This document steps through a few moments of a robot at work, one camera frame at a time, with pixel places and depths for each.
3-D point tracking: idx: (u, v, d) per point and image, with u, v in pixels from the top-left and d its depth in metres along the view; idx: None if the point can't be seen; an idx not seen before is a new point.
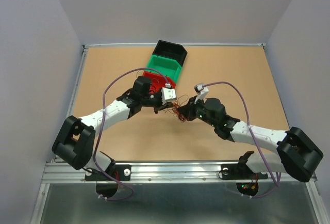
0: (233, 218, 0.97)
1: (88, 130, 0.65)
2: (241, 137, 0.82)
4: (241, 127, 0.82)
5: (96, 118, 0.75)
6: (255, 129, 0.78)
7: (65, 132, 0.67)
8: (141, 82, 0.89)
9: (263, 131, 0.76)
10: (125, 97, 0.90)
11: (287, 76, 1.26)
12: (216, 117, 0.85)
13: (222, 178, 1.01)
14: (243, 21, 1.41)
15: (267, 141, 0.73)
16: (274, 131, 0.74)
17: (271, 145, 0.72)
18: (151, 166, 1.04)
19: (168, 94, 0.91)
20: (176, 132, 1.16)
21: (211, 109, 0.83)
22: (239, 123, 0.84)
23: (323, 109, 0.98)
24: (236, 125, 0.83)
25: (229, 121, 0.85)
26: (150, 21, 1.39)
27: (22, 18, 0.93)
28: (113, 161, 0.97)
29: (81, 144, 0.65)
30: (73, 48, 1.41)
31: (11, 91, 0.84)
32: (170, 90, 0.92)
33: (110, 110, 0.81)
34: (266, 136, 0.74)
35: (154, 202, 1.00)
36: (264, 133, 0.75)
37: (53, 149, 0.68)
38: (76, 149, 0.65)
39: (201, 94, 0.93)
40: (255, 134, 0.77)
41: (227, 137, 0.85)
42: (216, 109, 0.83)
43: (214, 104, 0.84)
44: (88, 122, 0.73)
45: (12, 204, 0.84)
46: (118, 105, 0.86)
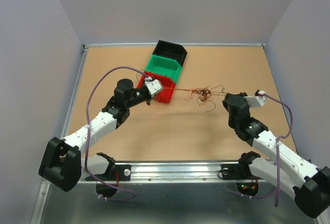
0: (234, 218, 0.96)
1: (73, 152, 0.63)
2: (259, 145, 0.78)
4: (267, 139, 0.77)
5: (80, 137, 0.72)
6: (284, 151, 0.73)
7: (50, 155, 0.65)
8: (120, 91, 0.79)
9: (292, 156, 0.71)
10: (110, 106, 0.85)
11: (288, 76, 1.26)
12: (237, 114, 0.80)
13: (222, 178, 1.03)
14: (243, 21, 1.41)
15: (293, 169, 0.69)
16: (303, 162, 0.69)
17: (296, 175, 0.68)
18: (151, 166, 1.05)
19: (153, 87, 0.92)
20: (176, 132, 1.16)
21: (233, 106, 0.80)
22: (267, 131, 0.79)
23: (323, 108, 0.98)
24: (262, 133, 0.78)
25: (254, 124, 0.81)
26: (150, 21, 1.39)
27: (21, 17, 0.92)
28: (113, 161, 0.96)
29: (68, 166, 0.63)
30: (74, 47, 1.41)
31: (11, 91, 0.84)
32: (153, 83, 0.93)
33: (95, 125, 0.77)
34: (294, 164, 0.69)
35: (154, 202, 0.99)
36: (292, 159, 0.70)
37: (39, 173, 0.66)
38: (63, 172, 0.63)
39: (260, 99, 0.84)
40: (282, 156, 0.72)
41: (246, 140, 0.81)
42: (238, 107, 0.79)
43: (239, 101, 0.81)
44: (71, 142, 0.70)
45: (12, 204, 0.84)
46: (104, 116, 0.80)
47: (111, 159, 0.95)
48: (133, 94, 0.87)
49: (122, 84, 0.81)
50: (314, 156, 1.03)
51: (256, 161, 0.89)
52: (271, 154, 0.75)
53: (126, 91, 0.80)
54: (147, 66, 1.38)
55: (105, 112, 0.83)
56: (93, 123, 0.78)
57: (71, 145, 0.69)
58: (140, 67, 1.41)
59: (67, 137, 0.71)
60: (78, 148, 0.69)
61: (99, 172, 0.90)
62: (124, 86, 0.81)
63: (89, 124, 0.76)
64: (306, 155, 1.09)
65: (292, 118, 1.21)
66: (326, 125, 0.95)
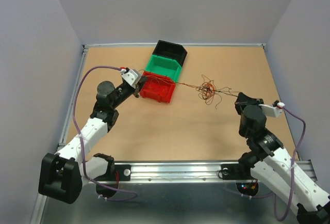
0: (233, 218, 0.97)
1: (70, 164, 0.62)
2: (270, 162, 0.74)
4: (282, 159, 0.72)
5: (74, 148, 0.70)
6: (298, 174, 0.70)
7: (46, 173, 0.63)
8: (103, 95, 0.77)
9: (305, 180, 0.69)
10: (98, 111, 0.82)
11: (288, 76, 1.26)
12: (252, 127, 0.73)
13: (222, 178, 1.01)
14: (243, 21, 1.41)
15: (306, 194, 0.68)
16: (316, 188, 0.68)
17: (308, 201, 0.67)
18: (151, 166, 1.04)
19: (130, 78, 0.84)
20: (176, 132, 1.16)
21: (249, 117, 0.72)
22: (282, 149, 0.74)
23: (323, 109, 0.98)
24: (278, 151, 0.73)
25: (269, 138, 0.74)
26: (150, 21, 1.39)
27: (21, 18, 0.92)
28: (112, 158, 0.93)
29: (69, 179, 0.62)
30: (74, 48, 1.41)
31: (11, 91, 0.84)
32: (128, 74, 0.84)
33: (86, 133, 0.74)
34: (308, 189, 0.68)
35: (155, 202, 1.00)
36: (306, 185, 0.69)
37: (40, 191, 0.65)
38: (65, 186, 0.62)
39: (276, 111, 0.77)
40: (296, 179, 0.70)
41: (258, 154, 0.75)
42: (256, 119, 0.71)
43: (256, 113, 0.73)
44: (66, 155, 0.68)
45: (12, 204, 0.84)
46: (94, 122, 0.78)
47: (110, 158, 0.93)
48: (116, 93, 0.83)
49: (102, 87, 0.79)
50: (314, 157, 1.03)
51: (259, 165, 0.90)
52: (283, 173, 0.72)
53: (110, 93, 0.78)
54: (147, 67, 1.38)
55: (94, 117, 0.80)
56: (84, 131, 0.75)
57: (67, 158, 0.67)
58: (140, 67, 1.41)
59: (61, 150, 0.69)
60: (75, 159, 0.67)
61: (100, 173, 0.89)
62: (105, 89, 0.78)
63: (80, 132, 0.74)
64: (306, 156, 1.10)
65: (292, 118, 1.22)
66: (326, 126, 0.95)
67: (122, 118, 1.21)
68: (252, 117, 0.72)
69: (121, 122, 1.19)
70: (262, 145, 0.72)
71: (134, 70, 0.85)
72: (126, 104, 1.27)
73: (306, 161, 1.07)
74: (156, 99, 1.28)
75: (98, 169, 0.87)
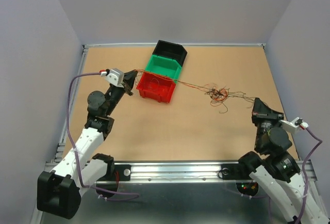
0: (233, 218, 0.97)
1: (66, 182, 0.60)
2: (283, 186, 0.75)
4: (297, 185, 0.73)
5: (70, 164, 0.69)
6: (308, 202, 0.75)
7: (43, 190, 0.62)
8: (94, 107, 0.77)
9: (313, 207, 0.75)
10: (92, 119, 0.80)
11: (288, 76, 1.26)
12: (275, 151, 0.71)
13: (222, 178, 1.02)
14: (243, 21, 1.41)
15: (310, 220, 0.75)
16: (319, 214, 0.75)
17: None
18: (151, 166, 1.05)
19: (112, 78, 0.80)
20: (176, 133, 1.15)
21: (275, 143, 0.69)
22: (298, 175, 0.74)
23: (323, 109, 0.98)
24: (293, 177, 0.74)
25: (287, 161, 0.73)
26: (150, 21, 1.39)
27: (21, 17, 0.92)
28: (112, 159, 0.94)
29: (66, 196, 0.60)
30: (74, 48, 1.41)
31: (11, 91, 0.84)
32: (110, 74, 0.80)
33: (82, 146, 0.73)
34: (313, 216, 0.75)
35: (155, 202, 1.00)
36: (312, 211, 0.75)
37: (38, 207, 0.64)
38: (63, 203, 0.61)
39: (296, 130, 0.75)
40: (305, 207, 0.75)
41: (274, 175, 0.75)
42: (281, 146, 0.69)
43: (281, 138, 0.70)
44: (62, 172, 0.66)
45: (12, 204, 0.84)
46: (88, 133, 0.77)
47: (110, 158, 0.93)
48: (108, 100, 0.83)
49: (92, 99, 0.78)
50: (314, 157, 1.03)
51: (260, 172, 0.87)
52: (294, 198, 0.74)
53: (101, 105, 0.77)
54: (147, 67, 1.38)
55: (89, 127, 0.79)
56: (78, 144, 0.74)
57: (63, 176, 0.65)
58: (140, 67, 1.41)
59: (55, 168, 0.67)
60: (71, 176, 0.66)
61: (100, 175, 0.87)
62: (97, 100, 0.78)
63: (75, 146, 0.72)
64: (306, 156, 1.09)
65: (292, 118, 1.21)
66: (327, 126, 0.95)
67: (122, 118, 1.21)
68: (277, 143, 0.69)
69: (121, 122, 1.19)
70: (281, 169, 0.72)
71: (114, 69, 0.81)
72: (126, 104, 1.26)
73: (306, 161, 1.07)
74: (156, 99, 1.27)
75: (97, 172, 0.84)
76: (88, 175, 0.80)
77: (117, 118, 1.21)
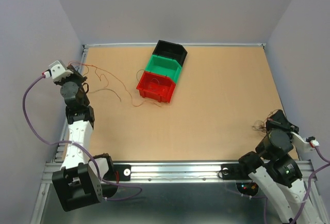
0: (233, 218, 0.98)
1: (82, 168, 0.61)
2: (284, 190, 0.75)
4: (297, 190, 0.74)
5: (76, 155, 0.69)
6: (307, 207, 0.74)
7: (63, 187, 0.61)
8: (70, 97, 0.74)
9: (311, 212, 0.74)
10: (72, 114, 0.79)
11: (288, 76, 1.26)
12: (276, 154, 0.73)
13: (222, 177, 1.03)
14: (244, 21, 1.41)
15: None
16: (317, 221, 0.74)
17: None
18: (151, 166, 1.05)
19: (58, 72, 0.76)
20: (176, 132, 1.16)
21: (276, 145, 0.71)
22: (299, 180, 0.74)
23: (324, 109, 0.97)
24: (295, 182, 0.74)
25: (289, 166, 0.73)
26: (150, 21, 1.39)
27: (21, 18, 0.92)
28: (108, 158, 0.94)
29: (88, 181, 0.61)
30: (73, 47, 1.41)
31: (11, 91, 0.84)
32: (53, 69, 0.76)
33: (78, 138, 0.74)
34: (309, 221, 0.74)
35: (155, 202, 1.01)
36: (310, 217, 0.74)
37: (65, 209, 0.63)
38: (88, 189, 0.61)
39: (307, 148, 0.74)
40: (302, 212, 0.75)
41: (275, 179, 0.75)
42: (282, 148, 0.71)
43: (283, 141, 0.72)
44: (71, 164, 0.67)
45: (12, 204, 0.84)
46: (78, 125, 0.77)
47: (106, 155, 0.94)
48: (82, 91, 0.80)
49: (65, 91, 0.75)
50: (314, 156, 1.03)
51: (260, 172, 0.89)
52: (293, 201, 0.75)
53: (77, 93, 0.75)
54: (147, 67, 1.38)
55: (73, 122, 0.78)
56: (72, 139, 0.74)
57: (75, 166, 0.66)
58: (140, 67, 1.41)
59: (64, 165, 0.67)
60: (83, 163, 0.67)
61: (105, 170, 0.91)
62: (71, 90, 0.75)
63: (71, 141, 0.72)
64: (306, 156, 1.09)
65: (292, 118, 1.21)
66: (327, 126, 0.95)
67: (122, 118, 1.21)
68: (279, 146, 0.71)
69: (121, 122, 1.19)
70: (283, 173, 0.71)
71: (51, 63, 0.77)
72: (126, 104, 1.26)
73: (306, 161, 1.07)
74: (156, 99, 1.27)
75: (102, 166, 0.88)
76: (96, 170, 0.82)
77: (117, 118, 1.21)
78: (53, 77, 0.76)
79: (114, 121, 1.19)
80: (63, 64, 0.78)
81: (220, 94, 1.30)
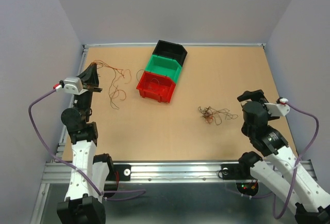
0: (233, 218, 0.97)
1: (87, 200, 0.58)
2: (273, 160, 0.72)
4: (286, 158, 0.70)
5: (80, 185, 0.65)
6: (301, 174, 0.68)
7: (67, 217, 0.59)
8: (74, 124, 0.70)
9: (308, 180, 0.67)
10: (75, 132, 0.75)
11: (288, 76, 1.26)
12: (254, 123, 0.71)
13: (222, 177, 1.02)
14: (244, 21, 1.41)
15: (308, 195, 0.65)
16: (318, 189, 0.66)
17: (309, 201, 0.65)
18: (151, 166, 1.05)
19: (71, 90, 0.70)
20: (175, 132, 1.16)
21: (250, 113, 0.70)
22: (286, 147, 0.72)
23: (324, 108, 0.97)
24: (281, 149, 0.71)
25: (274, 135, 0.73)
26: (150, 21, 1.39)
27: (21, 18, 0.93)
28: (109, 157, 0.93)
29: (93, 213, 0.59)
30: (73, 47, 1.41)
31: (11, 91, 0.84)
32: (67, 88, 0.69)
33: (81, 161, 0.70)
34: (309, 190, 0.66)
35: (155, 201, 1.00)
36: (308, 185, 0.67)
37: None
38: (93, 219, 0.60)
39: (282, 109, 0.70)
40: (298, 180, 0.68)
41: (262, 151, 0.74)
42: (256, 114, 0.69)
43: (257, 108, 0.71)
44: (76, 194, 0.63)
45: (12, 204, 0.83)
46: (81, 147, 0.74)
47: (107, 155, 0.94)
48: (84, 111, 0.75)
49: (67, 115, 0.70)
50: (313, 156, 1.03)
51: (259, 165, 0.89)
52: (285, 172, 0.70)
53: (80, 118, 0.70)
54: (147, 67, 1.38)
55: (77, 141, 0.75)
56: (77, 162, 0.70)
57: (79, 197, 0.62)
58: (140, 67, 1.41)
59: (68, 194, 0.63)
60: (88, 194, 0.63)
61: (106, 174, 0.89)
62: (72, 118, 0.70)
63: (75, 166, 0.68)
64: (306, 155, 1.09)
65: (292, 118, 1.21)
66: (326, 126, 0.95)
67: (122, 118, 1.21)
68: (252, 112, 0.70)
69: (121, 122, 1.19)
70: (267, 142, 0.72)
71: (67, 78, 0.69)
72: (126, 105, 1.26)
73: (306, 161, 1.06)
74: (156, 99, 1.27)
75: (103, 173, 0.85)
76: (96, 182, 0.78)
77: (117, 118, 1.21)
78: (63, 91, 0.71)
79: (114, 121, 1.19)
80: (80, 85, 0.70)
81: (220, 94, 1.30)
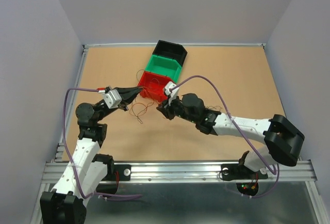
0: (233, 218, 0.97)
1: (70, 198, 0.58)
2: (220, 130, 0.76)
4: (223, 120, 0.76)
5: (70, 180, 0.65)
6: (238, 120, 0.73)
7: (47, 208, 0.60)
8: (84, 120, 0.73)
9: (246, 121, 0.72)
10: (84, 129, 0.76)
11: (288, 76, 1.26)
12: (195, 112, 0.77)
13: (222, 178, 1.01)
14: (244, 21, 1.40)
15: (253, 132, 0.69)
16: (257, 121, 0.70)
17: (258, 135, 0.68)
18: (150, 166, 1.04)
19: (107, 100, 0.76)
20: (174, 132, 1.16)
21: (189, 106, 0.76)
22: (221, 115, 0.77)
23: (323, 109, 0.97)
24: (218, 119, 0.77)
25: (209, 114, 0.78)
26: (149, 21, 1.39)
27: (20, 18, 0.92)
28: (110, 157, 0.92)
29: (71, 213, 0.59)
30: (74, 48, 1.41)
31: (11, 92, 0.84)
32: (106, 96, 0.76)
33: (79, 158, 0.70)
34: (251, 126, 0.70)
35: (154, 201, 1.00)
36: (248, 124, 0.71)
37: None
38: (70, 218, 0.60)
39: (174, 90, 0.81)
40: (239, 126, 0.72)
41: (209, 131, 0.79)
42: (195, 105, 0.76)
43: (192, 99, 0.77)
44: (63, 189, 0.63)
45: (13, 205, 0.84)
46: (84, 144, 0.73)
47: (109, 157, 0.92)
48: (98, 111, 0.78)
49: (81, 111, 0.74)
50: (313, 156, 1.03)
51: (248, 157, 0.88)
52: (233, 130, 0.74)
53: (91, 116, 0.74)
54: (147, 67, 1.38)
55: (83, 138, 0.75)
56: (75, 158, 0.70)
57: (64, 194, 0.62)
58: (140, 67, 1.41)
59: (56, 187, 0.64)
60: (73, 192, 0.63)
61: (104, 174, 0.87)
62: (85, 113, 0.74)
63: (72, 161, 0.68)
64: (306, 155, 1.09)
65: (292, 118, 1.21)
66: (326, 126, 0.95)
67: (122, 118, 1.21)
68: (191, 105, 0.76)
69: (121, 122, 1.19)
70: (209, 124, 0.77)
71: (114, 91, 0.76)
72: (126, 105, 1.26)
73: (306, 161, 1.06)
74: (156, 99, 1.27)
75: (99, 175, 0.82)
76: (89, 181, 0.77)
77: (117, 118, 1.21)
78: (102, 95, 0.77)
79: (113, 121, 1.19)
80: (117, 101, 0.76)
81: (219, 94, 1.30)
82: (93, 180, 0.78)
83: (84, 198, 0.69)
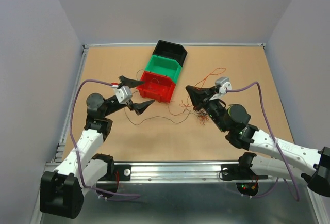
0: (233, 218, 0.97)
1: (70, 179, 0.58)
2: (253, 147, 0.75)
4: (263, 139, 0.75)
5: (72, 163, 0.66)
6: (283, 146, 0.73)
7: (47, 189, 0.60)
8: (94, 108, 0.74)
9: (292, 148, 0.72)
10: (91, 121, 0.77)
11: (288, 76, 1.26)
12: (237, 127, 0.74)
13: (222, 178, 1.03)
14: (244, 21, 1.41)
15: (300, 161, 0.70)
16: (304, 151, 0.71)
17: (305, 166, 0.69)
18: (151, 166, 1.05)
19: (119, 95, 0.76)
20: (175, 132, 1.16)
21: (237, 121, 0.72)
22: (258, 131, 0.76)
23: (323, 109, 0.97)
24: (256, 136, 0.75)
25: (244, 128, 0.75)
26: (149, 21, 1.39)
27: (20, 19, 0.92)
28: (110, 157, 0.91)
29: (69, 195, 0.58)
30: (74, 48, 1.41)
31: (11, 92, 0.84)
32: (119, 91, 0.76)
33: (83, 146, 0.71)
34: (298, 155, 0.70)
35: (154, 202, 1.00)
36: (294, 152, 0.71)
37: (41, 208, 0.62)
38: (67, 202, 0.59)
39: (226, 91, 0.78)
40: (284, 152, 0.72)
41: (241, 146, 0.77)
42: (243, 121, 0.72)
43: (241, 115, 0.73)
44: (65, 171, 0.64)
45: (13, 204, 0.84)
46: (89, 133, 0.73)
47: (110, 157, 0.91)
48: (107, 104, 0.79)
49: (91, 101, 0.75)
50: None
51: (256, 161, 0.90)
52: (271, 152, 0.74)
53: (100, 106, 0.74)
54: (147, 67, 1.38)
55: (88, 129, 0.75)
56: (79, 144, 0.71)
57: (65, 175, 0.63)
58: (140, 67, 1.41)
59: (59, 168, 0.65)
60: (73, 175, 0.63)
61: (103, 173, 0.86)
62: (95, 102, 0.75)
63: (76, 146, 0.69)
64: None
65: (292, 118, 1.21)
66: (326, 126, 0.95)
67: (122, 118, 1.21)
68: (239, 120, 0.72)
69: (121, 122, 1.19)
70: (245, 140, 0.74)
71: (127, 86, 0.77)
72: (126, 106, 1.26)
73: None
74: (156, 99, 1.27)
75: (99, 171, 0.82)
76: (89, 173, 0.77)
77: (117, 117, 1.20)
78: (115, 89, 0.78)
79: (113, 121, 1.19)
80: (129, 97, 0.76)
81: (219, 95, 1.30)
82: (93, 174, 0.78)
83: (83, 185, 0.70)
